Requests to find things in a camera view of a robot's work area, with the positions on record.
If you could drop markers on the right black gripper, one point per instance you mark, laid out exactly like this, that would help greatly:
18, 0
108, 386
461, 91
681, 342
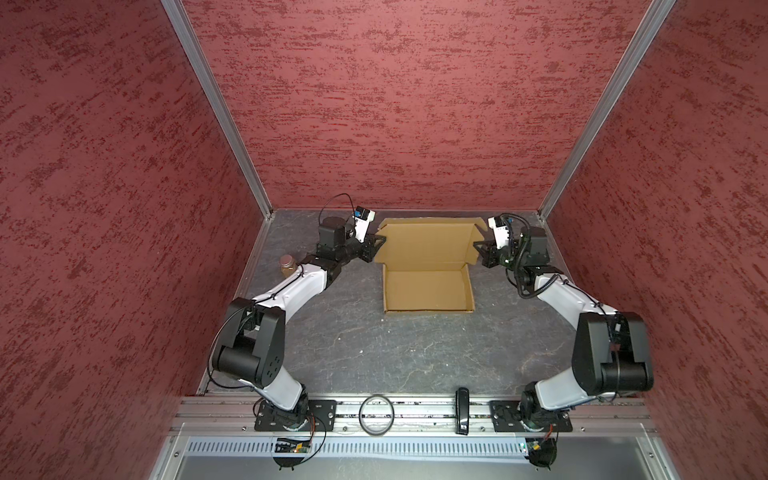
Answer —
488, 253

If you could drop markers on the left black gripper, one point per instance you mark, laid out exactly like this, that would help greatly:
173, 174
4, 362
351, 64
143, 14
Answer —
369, 249

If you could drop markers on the brown cardboard box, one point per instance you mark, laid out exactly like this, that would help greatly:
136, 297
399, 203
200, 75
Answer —
425, 263

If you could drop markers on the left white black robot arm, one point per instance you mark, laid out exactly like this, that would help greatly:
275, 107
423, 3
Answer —
250, 345

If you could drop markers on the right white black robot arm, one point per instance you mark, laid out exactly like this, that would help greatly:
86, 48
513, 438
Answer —
611, 354

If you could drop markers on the black desk calculator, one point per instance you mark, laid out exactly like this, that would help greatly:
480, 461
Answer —
539, 232

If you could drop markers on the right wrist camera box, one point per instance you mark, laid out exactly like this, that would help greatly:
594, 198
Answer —
502, 232

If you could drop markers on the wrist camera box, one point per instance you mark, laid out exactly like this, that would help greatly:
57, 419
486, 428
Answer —
362, 217
502, 232

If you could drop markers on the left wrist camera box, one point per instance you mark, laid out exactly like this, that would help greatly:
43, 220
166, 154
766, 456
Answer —
362, 217

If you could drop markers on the black handle bar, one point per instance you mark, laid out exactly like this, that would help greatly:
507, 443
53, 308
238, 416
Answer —
462, 411

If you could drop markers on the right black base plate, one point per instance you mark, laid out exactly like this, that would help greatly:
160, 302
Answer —
506, 418

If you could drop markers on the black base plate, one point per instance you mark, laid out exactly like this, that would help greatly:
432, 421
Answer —
268, 418
506, 418

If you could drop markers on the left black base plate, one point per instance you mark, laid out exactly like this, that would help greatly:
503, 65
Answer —
268, 418

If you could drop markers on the right circuit board with wires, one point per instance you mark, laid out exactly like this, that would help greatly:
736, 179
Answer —
542, 453

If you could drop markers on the circuit board with wires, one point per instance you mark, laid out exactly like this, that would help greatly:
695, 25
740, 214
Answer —
289, 453
542, 453

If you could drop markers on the left circuit board with wires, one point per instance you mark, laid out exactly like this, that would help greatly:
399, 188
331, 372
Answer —
289, 453

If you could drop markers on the aluminium front rail frame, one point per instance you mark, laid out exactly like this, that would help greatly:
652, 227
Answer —
418, 428

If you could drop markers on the right aluminium corner post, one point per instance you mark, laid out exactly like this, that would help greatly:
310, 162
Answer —
648, 28

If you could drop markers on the aluminium corner post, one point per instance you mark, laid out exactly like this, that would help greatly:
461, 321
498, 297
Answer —
193, 50
648, 28

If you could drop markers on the left aluminium corner post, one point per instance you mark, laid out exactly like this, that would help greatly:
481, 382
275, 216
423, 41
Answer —
193, 50

